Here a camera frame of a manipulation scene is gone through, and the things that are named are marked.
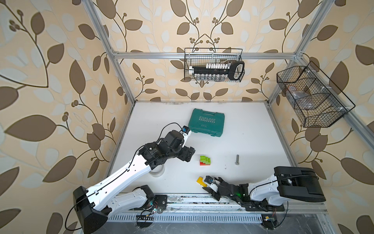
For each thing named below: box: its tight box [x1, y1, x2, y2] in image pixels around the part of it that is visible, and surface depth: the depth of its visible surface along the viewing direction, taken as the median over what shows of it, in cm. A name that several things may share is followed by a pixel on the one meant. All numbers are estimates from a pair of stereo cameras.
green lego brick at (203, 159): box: [200, 155, 206, 165], surface depth 84 cm
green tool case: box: [187, 108, 225, 137], surface depth 104 cm
